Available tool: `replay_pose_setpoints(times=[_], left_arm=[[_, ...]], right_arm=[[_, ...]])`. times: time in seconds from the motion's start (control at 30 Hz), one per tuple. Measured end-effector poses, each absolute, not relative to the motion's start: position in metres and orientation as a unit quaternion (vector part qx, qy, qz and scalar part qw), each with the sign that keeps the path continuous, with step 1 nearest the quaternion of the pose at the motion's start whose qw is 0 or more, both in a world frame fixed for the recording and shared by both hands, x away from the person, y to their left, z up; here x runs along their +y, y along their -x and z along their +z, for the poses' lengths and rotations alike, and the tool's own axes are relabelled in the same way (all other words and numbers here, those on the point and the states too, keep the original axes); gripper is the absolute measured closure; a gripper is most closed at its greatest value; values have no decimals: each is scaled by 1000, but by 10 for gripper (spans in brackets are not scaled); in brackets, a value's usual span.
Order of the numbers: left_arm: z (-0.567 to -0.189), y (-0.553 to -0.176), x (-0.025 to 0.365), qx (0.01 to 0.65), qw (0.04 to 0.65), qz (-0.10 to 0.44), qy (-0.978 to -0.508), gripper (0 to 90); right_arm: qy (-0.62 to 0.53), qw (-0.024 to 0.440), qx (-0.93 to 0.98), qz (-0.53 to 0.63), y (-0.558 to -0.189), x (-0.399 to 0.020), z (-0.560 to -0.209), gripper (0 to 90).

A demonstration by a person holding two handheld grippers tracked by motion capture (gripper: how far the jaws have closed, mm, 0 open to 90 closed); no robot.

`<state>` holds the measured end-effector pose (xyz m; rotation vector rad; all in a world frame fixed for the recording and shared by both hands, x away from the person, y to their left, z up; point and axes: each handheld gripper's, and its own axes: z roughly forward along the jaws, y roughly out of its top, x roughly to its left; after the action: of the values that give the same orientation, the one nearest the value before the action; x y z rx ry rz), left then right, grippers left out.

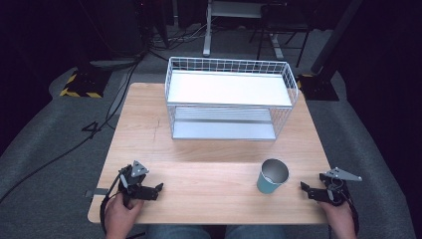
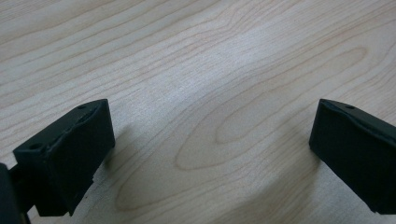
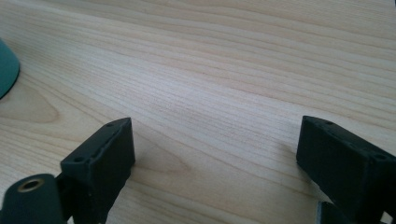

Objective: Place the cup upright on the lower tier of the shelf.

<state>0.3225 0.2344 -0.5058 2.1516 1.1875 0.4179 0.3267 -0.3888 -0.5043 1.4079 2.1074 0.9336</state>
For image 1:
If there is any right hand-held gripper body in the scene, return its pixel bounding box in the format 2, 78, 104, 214
318, 166, 363, 207

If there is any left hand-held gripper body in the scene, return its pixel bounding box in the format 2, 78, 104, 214
117, 160, 150, 207

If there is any person's left hand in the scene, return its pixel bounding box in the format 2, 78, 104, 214
105, 192, 145, 239

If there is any person's right hand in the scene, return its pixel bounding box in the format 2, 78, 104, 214
318, 199, 358, 239

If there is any teal metal cup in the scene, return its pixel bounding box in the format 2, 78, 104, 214
256, 157, 290, 195

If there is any person's left leg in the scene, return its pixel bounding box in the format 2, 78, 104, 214
145, 224, 212, 239

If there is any person's leg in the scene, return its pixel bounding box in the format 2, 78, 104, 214
225, 224, 287, 239
145, 224, 212, 239

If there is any person's right leg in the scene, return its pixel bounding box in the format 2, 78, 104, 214
225, 224, 287, 239

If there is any black metal chair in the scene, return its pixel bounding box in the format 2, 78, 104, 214
248, 2, 314, 69

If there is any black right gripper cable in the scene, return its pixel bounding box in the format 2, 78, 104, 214
344, 190, 361, 237

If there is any long black floor cable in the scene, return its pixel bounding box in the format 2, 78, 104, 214
0, 61, 142, 204

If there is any black base plate with pole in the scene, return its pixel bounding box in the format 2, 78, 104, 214
296, 0, 365, 102

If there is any yellow black striped base plate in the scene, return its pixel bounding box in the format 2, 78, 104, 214
59, 67, 112, 100

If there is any white wire shelf rack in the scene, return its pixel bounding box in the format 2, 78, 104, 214
164, 56, 300, 141

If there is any bundle of floor cables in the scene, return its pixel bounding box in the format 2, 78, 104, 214
145, 21, 220, 63

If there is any white desk frame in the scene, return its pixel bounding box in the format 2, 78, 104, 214
202, 0, 287, 58

